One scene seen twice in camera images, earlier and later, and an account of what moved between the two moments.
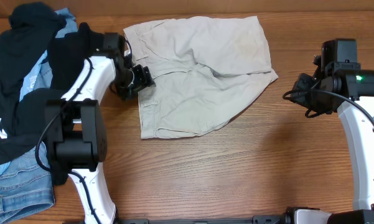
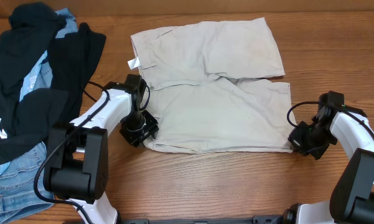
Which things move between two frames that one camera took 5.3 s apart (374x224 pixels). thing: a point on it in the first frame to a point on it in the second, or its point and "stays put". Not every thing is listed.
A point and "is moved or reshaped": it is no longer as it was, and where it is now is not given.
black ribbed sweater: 68,55 stays put
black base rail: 264,219 stays put
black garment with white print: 14,118 stays put
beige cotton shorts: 206,70 is moved or reshaped
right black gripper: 300,90 to 307,144
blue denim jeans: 26,188 stays put
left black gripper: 145,79 to 137,138
